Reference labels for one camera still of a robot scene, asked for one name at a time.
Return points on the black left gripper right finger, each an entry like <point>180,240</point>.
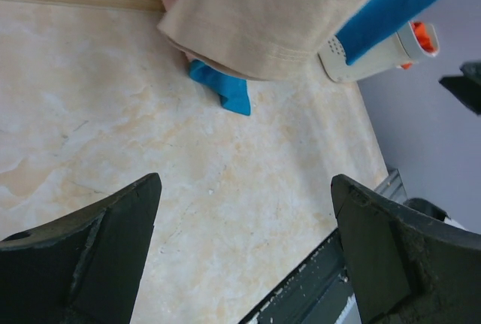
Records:
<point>405,266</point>

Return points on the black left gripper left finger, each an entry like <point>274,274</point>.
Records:
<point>84,267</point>

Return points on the teal blue hanging t-shirt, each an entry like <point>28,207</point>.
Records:
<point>374,22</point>

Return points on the beige hanging t-shirt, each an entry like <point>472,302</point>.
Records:
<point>255,39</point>

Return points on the white laundry basket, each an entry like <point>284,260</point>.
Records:
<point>385,55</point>

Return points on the orange garment in basket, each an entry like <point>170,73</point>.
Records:
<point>419,41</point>

